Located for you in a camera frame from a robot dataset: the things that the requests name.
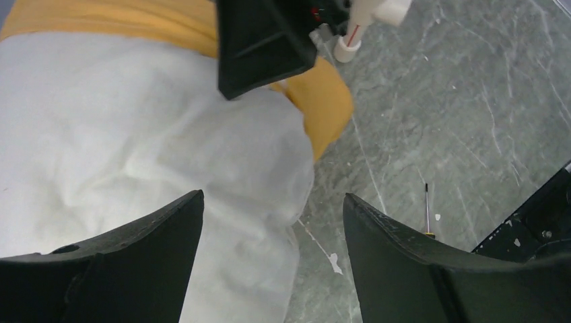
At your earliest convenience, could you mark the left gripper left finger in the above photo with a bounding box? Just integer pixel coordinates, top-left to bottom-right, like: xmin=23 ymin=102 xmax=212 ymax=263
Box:
xmin=1 ymin=190 xmax=204 ymax=322

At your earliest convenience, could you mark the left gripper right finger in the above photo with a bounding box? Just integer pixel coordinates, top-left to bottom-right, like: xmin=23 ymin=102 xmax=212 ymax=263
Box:
xmin=343 ymin=194 xmax=570 ymax=322

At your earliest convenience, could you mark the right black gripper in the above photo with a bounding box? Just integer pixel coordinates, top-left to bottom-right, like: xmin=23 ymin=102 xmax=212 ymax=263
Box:
xmin=215 ymin=0 xmax=352 ymax=100

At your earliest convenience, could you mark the yellow blue pillowcase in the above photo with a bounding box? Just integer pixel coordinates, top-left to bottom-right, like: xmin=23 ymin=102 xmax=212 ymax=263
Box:
xmin=1 ymin=1 xmax=354 ymax=159

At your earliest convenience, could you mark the white pillow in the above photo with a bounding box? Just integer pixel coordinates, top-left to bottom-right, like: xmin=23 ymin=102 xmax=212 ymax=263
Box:
xmin=1 ymin=32 xmax=314 ymax=322

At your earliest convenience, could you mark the black yellow screwdriver on table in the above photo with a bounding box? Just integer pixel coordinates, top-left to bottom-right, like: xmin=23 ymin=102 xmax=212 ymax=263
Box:
xmin=424 ymin=183 xmax=436 ymax=239

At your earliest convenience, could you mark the white PVC pipe frame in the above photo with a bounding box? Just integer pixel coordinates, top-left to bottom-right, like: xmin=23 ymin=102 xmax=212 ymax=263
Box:
xmin=333 ymin=0 xmax=412 ymax=63

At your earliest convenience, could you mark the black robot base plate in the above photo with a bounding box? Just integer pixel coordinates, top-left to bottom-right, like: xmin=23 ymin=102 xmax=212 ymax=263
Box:
xmin=472 ymin=164 xmax=570 ymax=262

